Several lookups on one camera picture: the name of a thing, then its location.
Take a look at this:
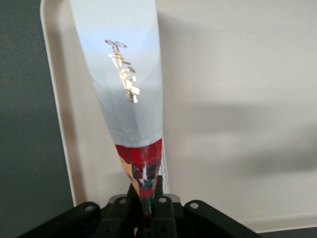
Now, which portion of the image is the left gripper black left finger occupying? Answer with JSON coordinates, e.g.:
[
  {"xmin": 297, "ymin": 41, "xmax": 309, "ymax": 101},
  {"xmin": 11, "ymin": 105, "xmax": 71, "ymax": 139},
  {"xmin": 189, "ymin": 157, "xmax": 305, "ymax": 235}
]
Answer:
[{"xmin": 99, "ymin": 183, "xmax": 142, "ymax": 238}]

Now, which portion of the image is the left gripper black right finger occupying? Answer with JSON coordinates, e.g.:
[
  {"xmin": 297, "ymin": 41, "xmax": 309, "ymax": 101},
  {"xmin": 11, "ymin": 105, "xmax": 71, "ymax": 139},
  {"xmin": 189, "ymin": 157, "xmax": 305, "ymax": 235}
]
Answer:
[{"xmin": 150, "ymin": 175, "xmax": 178, "ymax": 238}]

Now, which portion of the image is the red tartan cookie box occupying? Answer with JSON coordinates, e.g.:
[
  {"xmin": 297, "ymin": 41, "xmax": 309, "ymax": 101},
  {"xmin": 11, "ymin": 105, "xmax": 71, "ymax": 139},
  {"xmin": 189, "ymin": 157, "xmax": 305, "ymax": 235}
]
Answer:
[{"xmin": 69, "ymin": 0, "xmax": 171, "ymax": 233}]

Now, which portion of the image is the beige plastic tray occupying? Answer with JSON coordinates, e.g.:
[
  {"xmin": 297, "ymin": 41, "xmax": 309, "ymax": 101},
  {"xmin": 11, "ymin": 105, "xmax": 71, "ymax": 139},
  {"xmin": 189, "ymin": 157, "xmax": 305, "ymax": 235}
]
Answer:
[{"xmin": 39, "ymin": 0, "xmax": 317, "ymax": 234}]

